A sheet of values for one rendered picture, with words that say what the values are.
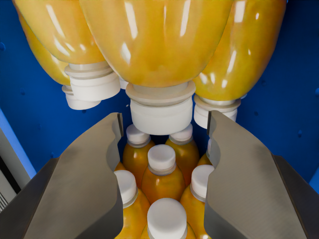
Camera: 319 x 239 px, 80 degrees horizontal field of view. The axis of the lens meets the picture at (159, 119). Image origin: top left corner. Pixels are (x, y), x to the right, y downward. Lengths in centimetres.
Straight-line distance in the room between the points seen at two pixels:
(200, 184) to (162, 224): 6
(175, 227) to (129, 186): 7
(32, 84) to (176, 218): 20
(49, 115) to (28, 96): 4
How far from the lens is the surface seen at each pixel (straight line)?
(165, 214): 21
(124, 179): 25
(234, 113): 18
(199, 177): 24
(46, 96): 26
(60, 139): 28
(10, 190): 244
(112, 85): 16
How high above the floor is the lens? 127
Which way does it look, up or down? 58 degrees down
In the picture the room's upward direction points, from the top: 176 degrees counter-clockwise
